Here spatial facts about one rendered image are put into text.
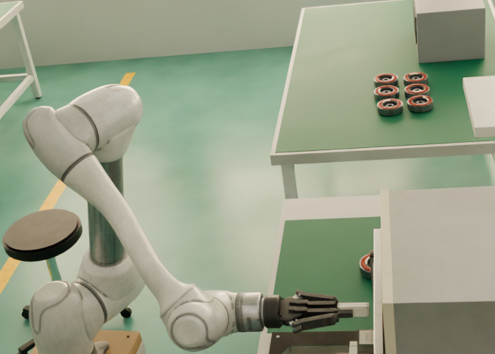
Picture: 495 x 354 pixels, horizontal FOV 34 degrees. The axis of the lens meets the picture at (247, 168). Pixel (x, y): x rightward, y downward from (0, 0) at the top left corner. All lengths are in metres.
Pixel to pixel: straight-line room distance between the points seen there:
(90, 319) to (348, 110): 1.79
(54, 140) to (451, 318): 0.97
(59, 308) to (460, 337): 1.11
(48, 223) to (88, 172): 1.74
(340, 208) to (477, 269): 1.33
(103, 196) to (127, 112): 0.25
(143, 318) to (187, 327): 2.20
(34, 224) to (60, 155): 1.75
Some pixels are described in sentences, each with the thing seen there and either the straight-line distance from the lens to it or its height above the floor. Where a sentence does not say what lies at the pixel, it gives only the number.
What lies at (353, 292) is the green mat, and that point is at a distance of 2.63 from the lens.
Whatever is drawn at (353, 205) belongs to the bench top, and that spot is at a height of 0.75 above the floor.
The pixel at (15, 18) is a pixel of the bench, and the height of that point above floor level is 0.65.
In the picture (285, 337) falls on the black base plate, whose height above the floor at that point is 0.77.
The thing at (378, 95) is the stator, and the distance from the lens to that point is 3.79.
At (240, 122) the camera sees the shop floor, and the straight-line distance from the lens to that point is 5.48.
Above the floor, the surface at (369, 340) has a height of 0.92.
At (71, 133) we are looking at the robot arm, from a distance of 1.99.
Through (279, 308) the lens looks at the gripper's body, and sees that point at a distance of 1.88.
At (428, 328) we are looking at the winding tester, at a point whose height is 1.25.
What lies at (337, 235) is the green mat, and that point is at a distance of 2.90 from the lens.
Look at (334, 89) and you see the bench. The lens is 3.97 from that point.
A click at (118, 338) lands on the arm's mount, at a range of 2.57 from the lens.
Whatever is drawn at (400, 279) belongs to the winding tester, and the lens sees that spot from 1.75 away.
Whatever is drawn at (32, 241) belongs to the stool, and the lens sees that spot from 3.59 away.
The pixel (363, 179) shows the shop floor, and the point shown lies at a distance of 4.66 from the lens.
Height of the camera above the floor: 2.39
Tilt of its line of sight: 29 degrees down
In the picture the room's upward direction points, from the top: 9 degrees counter-clockwise
